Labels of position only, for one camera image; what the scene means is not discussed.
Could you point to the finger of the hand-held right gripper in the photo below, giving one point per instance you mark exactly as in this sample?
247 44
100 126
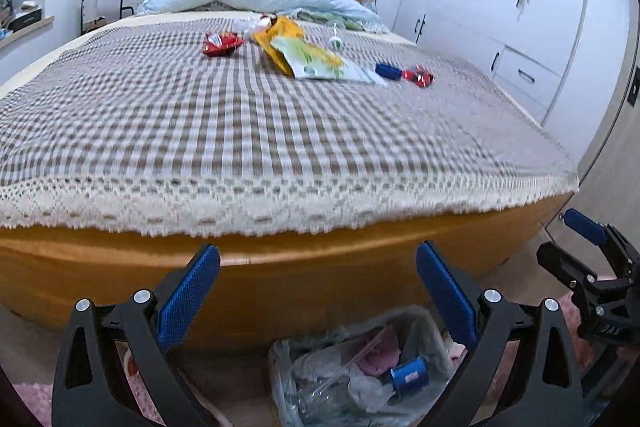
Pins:
555 259
585 227

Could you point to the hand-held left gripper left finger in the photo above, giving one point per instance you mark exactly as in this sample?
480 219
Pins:
190 287

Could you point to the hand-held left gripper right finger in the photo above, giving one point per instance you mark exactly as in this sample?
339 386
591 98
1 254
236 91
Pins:
445 292

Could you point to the blue carton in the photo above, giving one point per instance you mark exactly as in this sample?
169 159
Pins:
410 374

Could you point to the purple cloth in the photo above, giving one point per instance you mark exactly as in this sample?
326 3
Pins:
377 352

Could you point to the white plastic bag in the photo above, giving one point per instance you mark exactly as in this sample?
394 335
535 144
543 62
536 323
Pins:
367 391

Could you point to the bin with printed plastic liner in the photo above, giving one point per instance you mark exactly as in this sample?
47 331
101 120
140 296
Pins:
300 357

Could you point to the small red wrapper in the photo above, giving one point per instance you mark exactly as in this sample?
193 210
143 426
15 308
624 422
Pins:
420 77

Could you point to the red snack packet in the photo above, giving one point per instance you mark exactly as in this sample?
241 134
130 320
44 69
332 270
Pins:
220 45

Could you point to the green white snack bag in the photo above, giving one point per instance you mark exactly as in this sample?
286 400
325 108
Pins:
320 63

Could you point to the yellow snack bag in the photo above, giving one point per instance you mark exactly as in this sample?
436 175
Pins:
280 36

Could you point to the clear plastic wrapper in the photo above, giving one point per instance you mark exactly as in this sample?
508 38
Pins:
250 26

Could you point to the clear plastic bottle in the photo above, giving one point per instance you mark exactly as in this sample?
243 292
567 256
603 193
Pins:
335 39

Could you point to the white red slipper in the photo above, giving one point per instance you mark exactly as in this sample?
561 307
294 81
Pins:
131 364

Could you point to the black box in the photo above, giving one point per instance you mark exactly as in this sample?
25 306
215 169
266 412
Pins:
25 19

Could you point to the wooden bed frame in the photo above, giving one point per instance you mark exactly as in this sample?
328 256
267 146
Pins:
300 272

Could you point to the black wall switch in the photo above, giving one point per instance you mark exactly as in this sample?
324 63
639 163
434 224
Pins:
635 87

